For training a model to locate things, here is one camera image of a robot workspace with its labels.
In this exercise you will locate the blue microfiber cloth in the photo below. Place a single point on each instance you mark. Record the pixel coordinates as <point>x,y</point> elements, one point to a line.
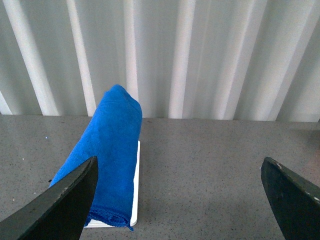
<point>112,135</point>

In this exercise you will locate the white towel rack with wooden bars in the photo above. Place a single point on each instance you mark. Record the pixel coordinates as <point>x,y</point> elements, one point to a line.
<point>134,216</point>

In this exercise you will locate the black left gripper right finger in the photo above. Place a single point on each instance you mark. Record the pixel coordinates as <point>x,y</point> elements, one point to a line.
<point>295,201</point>

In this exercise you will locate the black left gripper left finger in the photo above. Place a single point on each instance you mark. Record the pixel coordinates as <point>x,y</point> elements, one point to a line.
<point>60,212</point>

